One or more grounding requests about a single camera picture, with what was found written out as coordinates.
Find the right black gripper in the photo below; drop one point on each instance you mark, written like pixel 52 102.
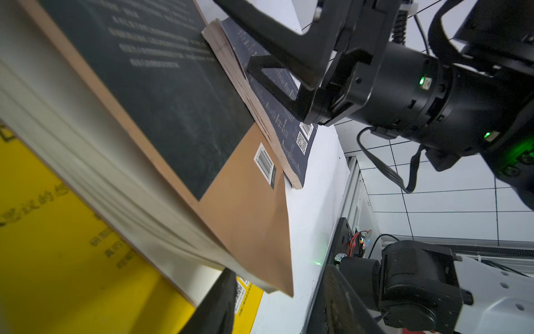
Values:
pixel 359 35

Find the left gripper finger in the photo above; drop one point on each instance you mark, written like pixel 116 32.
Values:
pixel 216 312

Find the dark green brown book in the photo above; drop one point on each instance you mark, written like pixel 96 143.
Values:
pixel 128 105

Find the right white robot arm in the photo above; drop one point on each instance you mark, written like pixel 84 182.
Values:
pixel 454 104

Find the dark navy thin book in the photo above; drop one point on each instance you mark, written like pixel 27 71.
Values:
pixel 290 139

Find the yellow book plain cover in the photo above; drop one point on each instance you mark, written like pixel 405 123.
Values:
pixel 63 270

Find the aluminium mounting rail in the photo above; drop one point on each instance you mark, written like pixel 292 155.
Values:
pixel 356 213

